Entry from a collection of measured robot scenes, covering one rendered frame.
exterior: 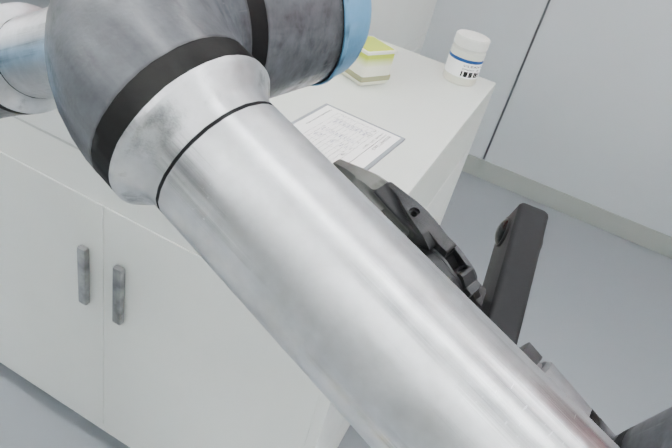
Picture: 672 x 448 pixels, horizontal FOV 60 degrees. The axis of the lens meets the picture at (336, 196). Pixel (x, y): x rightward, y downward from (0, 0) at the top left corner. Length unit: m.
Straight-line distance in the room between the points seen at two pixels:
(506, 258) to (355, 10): 0.21
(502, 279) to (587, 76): 2.41
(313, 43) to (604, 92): 2.50
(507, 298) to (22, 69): 0.48
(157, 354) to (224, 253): 0.95
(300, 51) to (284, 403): 0.79
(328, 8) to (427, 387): 0.24
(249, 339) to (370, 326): 0.78
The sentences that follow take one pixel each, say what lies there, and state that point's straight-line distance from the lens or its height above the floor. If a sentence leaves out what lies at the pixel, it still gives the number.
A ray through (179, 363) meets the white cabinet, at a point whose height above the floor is 0.46.
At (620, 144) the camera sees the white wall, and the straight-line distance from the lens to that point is 2.91.
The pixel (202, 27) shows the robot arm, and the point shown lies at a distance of 0.28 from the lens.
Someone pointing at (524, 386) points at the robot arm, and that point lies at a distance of 0.25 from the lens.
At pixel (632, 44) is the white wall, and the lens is 2.78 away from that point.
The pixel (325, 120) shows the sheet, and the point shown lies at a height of 0.97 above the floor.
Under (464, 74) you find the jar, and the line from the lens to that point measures 1.21.
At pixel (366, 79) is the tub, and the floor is 0.98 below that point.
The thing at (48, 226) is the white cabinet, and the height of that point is 0.62.
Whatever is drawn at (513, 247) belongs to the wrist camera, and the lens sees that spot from 0.45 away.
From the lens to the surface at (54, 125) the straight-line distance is 1.07.
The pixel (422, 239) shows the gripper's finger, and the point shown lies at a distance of 0.42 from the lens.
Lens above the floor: 1.36
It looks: 33 degrees down
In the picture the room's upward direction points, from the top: 15 degrees clockwise
